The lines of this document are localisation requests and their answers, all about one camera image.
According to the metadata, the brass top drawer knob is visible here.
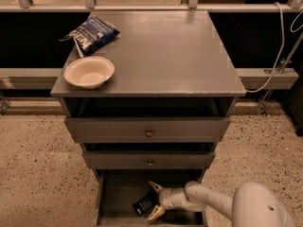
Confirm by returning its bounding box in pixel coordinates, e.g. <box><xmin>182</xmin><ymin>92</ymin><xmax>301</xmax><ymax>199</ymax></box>
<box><xmin>145</xmin><ymin>129</ymin><xmax>153</xmax><ymax>137</ymax></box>

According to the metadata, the blue chip bag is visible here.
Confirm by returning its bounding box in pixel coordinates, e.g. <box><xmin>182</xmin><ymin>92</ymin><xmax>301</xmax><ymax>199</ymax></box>
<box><xmin>61</xmin><ymin>16</ymin><xmax>120</xmax><ymax>58</ymax></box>

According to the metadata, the grey wooden drawer cabinet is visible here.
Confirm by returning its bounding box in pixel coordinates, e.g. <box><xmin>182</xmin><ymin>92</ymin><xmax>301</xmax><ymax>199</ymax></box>
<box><xmin>50</xmin><ymin>10</ymin><xmax>247</xmax><ymax>227</ymax></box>

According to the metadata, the white cable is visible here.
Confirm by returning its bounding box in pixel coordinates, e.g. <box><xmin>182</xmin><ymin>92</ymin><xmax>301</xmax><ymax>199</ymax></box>
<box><xmin>245</xmin><ymin>2</ymin><xmax>303</xmax><ymax>95</ymax></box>

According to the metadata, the grey open bottom drawer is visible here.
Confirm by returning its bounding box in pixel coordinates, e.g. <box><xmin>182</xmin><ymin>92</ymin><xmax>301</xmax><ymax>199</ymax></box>
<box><xmin>94</xmin><ymin>170</ymin><xmax>207</xmax><ymax>227</ymax></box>

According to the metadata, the white paper bowl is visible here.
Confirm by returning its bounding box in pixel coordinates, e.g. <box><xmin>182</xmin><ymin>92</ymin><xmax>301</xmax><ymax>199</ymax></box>
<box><xmin>63</xmin><ymin>57</ymin><xmax>115</xmax><ymax>89</ymax></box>

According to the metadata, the metal railing frame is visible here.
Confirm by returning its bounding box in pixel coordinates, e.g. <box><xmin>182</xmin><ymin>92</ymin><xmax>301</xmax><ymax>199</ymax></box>
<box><xmin>0</xmin><ymin>0</ymin><xmax>303</xmax><ymax>91</ymax></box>

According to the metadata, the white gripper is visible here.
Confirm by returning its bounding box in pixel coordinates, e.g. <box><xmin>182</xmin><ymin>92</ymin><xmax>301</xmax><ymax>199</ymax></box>
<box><xmin>148</xmin><ymin>181</ymin><xmax>187</xmax><ymax>221</ymax></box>

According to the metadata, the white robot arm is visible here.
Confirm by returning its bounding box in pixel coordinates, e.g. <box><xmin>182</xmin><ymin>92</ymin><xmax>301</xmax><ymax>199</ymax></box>
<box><xmin>148</xmin><ymin>181</ymin><xmax>295</xmax><ymax>227</ymax></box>

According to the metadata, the grey middle drawer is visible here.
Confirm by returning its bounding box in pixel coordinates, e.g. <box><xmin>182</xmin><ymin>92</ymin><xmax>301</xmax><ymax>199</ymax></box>
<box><xmin>83</xmin><ymin>151</ymin><xmax>214</xmax><ymax>169</ymax></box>

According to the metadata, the brass middle drawer knob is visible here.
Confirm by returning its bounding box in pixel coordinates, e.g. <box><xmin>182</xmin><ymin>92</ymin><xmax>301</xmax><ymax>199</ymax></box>
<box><xmin>147</xmin><ymin>160</ymin><xmax>153</xmax><ymax>167</ymax></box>

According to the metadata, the dark blue rxbar wrapper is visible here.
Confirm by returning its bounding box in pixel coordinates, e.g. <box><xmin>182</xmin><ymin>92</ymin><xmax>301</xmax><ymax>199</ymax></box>
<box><xmin>133</xmin><ymin>191</ymin><xmax>158</xmax><ymax>216</ymax></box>

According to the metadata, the grey top drawer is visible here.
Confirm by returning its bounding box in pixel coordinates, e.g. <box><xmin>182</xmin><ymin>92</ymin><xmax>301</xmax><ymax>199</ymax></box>
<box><xmin>65</xmin><ymin>117</ymin><xmax>230</xmax><ymax>143</ymax></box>

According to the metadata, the brass drawer knob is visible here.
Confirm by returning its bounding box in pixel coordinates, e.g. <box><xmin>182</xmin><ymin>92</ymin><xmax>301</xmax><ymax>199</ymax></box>
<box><xmin>147</xmin><ymin>160</ymin><xmax>153</xmax><ymax>167</ymax></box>
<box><xmin>145</xmin><ymin>129</ymin><xmax>153</xmax><ymax>137</ymax></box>

